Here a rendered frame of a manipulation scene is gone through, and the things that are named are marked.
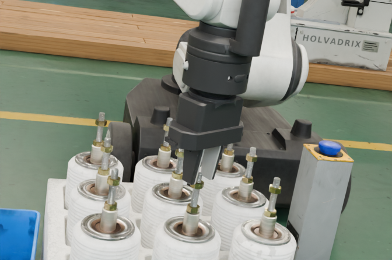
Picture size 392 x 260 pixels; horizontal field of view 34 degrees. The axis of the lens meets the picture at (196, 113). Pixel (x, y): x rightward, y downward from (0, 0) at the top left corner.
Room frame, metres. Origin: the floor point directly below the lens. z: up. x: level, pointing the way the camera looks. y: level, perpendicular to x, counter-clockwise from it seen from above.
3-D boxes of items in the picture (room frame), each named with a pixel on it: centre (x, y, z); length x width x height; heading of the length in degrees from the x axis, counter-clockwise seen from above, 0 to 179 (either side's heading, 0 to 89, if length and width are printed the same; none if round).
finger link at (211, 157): (0.85, -0.03, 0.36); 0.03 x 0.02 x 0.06; 47
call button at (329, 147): (1.10, -0.25, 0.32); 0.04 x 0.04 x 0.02
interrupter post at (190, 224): (0.83, -0.02, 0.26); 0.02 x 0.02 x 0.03
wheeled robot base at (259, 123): (1.69, -0.04, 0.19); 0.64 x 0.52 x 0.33; 13
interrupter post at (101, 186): (0.92, 0.13, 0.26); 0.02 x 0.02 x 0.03
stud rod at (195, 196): (0.83, -0.02, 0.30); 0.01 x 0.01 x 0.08
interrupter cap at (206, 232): (0.83, -0.02, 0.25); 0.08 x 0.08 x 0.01
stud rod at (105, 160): (0.92, 0.13, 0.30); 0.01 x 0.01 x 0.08
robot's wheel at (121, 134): (1.39, 0.17, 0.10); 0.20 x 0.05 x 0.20; 13
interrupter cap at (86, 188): (0.92, 0.13, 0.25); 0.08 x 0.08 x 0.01
